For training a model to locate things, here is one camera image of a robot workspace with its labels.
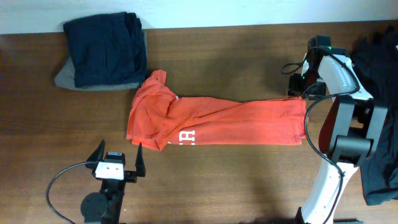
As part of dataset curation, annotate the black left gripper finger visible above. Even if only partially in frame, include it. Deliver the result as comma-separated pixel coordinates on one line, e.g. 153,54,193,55
85,139,106,169
135,142,146,177

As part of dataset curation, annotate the orange red printed t-shirt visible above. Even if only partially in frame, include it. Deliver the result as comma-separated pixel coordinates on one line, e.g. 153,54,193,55
126,70,306,151

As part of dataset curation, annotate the grey garment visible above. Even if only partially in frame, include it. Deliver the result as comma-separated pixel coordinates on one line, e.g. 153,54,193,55
54,26,147,91

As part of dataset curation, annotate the navy blue garment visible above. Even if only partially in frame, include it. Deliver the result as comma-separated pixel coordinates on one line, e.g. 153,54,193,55
63,12,147,88

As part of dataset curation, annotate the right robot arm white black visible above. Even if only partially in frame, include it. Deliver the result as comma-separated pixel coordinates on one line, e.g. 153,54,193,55
294,45,387,223

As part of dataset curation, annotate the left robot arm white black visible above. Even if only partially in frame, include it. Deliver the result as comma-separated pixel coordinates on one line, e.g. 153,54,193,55
80,141,146,224

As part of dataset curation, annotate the pile of dark clothes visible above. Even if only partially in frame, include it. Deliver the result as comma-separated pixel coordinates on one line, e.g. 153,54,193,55
350,26,398,207

